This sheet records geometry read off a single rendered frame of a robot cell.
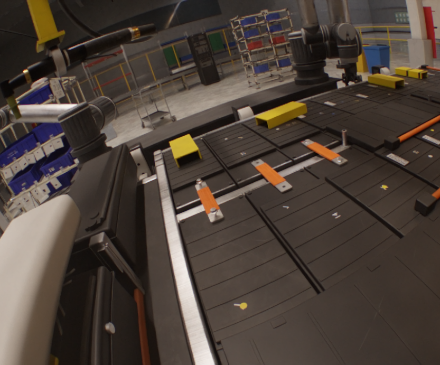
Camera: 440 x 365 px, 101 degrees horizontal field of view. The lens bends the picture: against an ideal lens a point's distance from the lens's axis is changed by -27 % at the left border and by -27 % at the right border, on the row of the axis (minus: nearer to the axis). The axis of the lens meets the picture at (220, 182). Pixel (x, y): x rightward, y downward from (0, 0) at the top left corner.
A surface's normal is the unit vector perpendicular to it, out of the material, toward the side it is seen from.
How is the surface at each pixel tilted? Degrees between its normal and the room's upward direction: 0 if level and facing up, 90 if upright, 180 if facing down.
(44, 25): 90
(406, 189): 0
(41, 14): 90
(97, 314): 22
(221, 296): 0
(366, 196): 0
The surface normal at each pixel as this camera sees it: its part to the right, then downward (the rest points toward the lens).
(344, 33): -0.21, 0.56
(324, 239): -0.28, -0.82
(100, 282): 0.09, -0.90
